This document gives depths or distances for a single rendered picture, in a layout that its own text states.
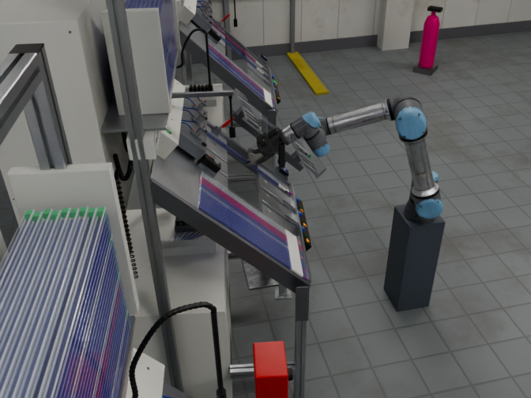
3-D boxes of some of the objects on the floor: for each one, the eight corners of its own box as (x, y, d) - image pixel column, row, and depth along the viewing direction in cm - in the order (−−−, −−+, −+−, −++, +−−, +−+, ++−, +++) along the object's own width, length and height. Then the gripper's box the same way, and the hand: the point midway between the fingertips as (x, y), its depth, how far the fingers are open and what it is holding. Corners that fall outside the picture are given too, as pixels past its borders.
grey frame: (286, 290, 313) (288, -100, 205) (303, 416, 248) (319, -59, 141) (184, 297, 310) (132, -96, 203) (175, 425, 246) (92, -51, 139)
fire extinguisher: (443, 74, 558) (454, 10, 523) (418, 76, 553) (427, 13, 519) (431, 64, 580) (440, 1, 545) (406, 66, 575) (414, 4, 541)
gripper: (277, 122, 245) (236, 148, 250) (280, 133, 237) (237, 159, 242) (288, 137, 249) (247, 162, 255) (291, 148, 241) (249, 174, 247)
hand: (249, 163), depth 250 cm, fingers closed, pressing on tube
